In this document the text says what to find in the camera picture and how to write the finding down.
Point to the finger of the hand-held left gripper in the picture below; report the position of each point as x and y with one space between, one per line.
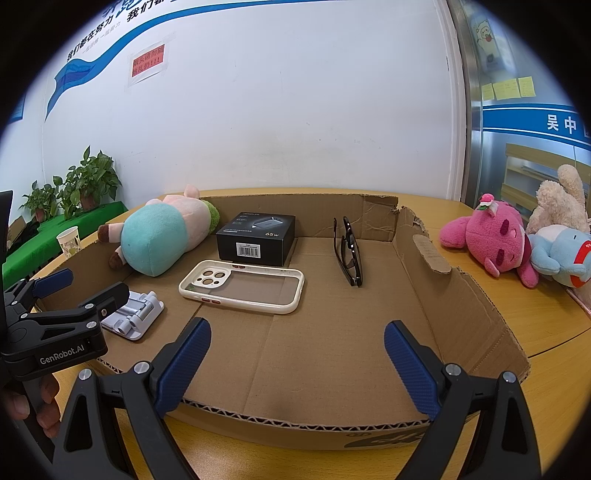
51 281
87 309

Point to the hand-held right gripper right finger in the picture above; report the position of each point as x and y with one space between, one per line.
411 364

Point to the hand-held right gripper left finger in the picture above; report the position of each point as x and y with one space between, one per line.
184 360

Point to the cardboard box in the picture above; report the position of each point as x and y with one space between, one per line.
323 355

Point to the black charger box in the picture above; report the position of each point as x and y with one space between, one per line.
258 233

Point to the person's left hand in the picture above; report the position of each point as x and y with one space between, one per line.
48 410

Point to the patterned paper cup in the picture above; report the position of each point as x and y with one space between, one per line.
69 243

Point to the green covered table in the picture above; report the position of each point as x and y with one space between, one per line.
46 237

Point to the white folding phone stand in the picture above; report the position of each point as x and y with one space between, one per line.
138 314

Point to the small potted green plant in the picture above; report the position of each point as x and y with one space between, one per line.
39 203

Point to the pig plush toy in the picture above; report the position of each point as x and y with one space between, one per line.
157 240

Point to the white clear phone case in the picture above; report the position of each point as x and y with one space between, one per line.
258 291

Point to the black glasses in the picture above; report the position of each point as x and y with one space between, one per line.
355 272

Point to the large potted green plant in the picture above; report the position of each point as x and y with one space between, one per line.
90 180

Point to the pink bear plush toy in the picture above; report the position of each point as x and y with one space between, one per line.
489 240

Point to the light blue plush toy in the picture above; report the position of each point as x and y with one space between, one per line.
558 251

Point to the beige plush toy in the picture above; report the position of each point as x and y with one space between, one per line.
554 198

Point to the metal framed glass partition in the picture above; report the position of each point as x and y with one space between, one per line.
508 129

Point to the yellow sticky note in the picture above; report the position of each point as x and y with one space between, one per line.
487 91
505 88
526 86

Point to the cartoon sheep sticker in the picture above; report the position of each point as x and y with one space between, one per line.
485 41

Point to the blue wall notice poster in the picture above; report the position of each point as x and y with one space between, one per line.
17 113

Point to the blue wave wall decal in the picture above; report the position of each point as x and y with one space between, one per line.
74 74

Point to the red paper wall sign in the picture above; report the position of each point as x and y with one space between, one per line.
147 63

